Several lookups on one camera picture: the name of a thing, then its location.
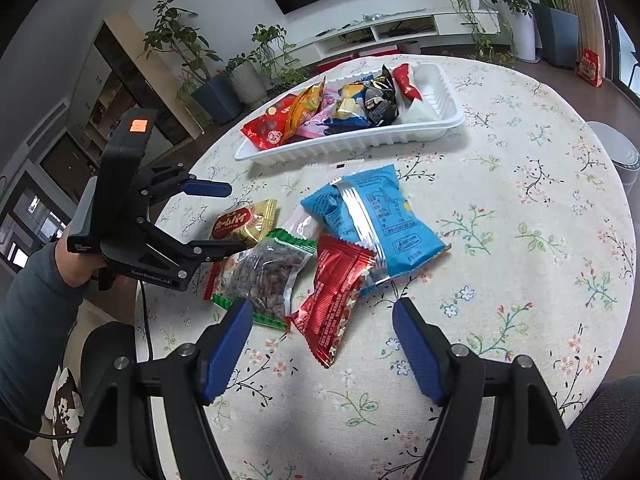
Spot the trailing vine plant on stand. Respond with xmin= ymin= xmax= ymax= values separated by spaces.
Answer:
xmin=250 ymin=24 xmax=311 ymax=91

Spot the black gold-print snack packet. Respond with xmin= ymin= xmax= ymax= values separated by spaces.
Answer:
xmin=370 ymin=64 xmax=398 ymax=93

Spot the grey fabric chair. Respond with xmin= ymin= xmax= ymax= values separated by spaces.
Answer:
xmin=565 ymin=375 xmax=640 ymax=480

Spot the clear green-edged nut packet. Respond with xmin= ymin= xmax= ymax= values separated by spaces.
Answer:
xmin=211 ymin=228 xmax=318 ymax=332

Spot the clear white snack packet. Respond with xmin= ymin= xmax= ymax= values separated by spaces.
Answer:
xmin=277 ymin=207 xmax=321 ymax=246

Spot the brown white patterned cushion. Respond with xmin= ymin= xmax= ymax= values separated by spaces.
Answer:
xmin=52 ymin=367 xmax=83 ymax=461

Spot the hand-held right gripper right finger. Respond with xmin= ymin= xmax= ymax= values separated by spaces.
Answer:
xmin=391 ymin=297 xmax=583 ymax=480

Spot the white red fruit-print packet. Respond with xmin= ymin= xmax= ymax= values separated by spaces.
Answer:
xmin=202 ymin=260 xmax=223 ymax=301

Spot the white round bin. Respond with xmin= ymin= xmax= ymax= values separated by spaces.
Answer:
xmin=585 ymin=121 xmax=640 ymax=186

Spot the white television cabinet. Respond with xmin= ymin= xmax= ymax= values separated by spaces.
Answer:
xmin=314 ymin=7 xmax=501 ymax=61

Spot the large-leaf plant dark pot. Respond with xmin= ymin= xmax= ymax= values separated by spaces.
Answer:
xmin=507 ymin=0 xmax=581 ymax=68

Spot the bushy plant tall white pot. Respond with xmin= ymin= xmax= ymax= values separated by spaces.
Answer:
xmin=482 ymin=0 xmax=538 ymax=63

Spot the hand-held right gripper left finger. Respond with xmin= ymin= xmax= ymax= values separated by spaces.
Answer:
xmin=65 ymin=297 xmax=254 ymax=480

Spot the red bag on floor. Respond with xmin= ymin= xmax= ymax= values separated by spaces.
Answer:
xmin=577 ymin=48 xmax=605 ymax=88

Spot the red and white snack packet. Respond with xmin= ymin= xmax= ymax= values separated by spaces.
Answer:
xmin=391 ymin=62 xmax=443 ymax=123

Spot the pink cartoon snack packet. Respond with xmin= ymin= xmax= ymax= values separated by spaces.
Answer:
xmin=295 ymin=92 xmax=346 ymax=141

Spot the yellow blue snack packet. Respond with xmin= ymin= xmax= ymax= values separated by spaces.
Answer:
xmin=336 ymin=82 xmax=373 ymax=121

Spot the light blue snack bag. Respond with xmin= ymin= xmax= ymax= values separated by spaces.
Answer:
xmin=300 ymin=164 xmax=452 ymax=297

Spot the person's left hand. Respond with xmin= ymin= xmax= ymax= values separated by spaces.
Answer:
xmin=54 ymin=240 xmax=103 ymax=288

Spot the dark blue snack packet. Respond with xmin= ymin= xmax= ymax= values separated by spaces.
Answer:
xmin=322 ymin=117 xmax=368 ymax=136

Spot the large red snack bag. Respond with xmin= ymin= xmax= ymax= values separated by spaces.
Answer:
xmin=241 ymin=94 xmax=301 ymax=151

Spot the red foil snack packet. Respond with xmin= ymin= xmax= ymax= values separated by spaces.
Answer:
xmin=290 ymin=234 xmax=377 ymax=370

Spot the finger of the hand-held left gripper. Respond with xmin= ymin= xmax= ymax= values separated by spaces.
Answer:
xmin=135 ymin=164 xmax=233 ymax=204
xmin=136 ymin=219 xmax=249 ymax=272

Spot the orange yellow snack packet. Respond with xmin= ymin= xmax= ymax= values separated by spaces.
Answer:
xmin=280 ymin=82 xmax=326 ymax=146

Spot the white plastic tray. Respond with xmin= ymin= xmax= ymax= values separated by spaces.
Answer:
xmin=235 ymin=62 xmax=466 ymax=167

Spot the floral tablecloth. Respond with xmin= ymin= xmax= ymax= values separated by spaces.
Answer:
xmin=135 ymin=55 xmax=636 ymax=480

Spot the person's left forearm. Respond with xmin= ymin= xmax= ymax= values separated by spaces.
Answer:
xmin=0 ymin=242 xmax=93 ymax=441

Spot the tall leafy plant blue pot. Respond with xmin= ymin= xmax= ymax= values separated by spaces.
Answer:
xmin=142 ymin=0 xmax=243 ymax=126

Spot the gold snack packet red label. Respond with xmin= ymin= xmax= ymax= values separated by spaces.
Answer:
xmin=212 ymin=199 xmax=278 ymax=247

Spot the plant in white ribbed pot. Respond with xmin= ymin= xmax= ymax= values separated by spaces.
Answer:
xmin=225 ymin=55 xmax=268 ymax=108

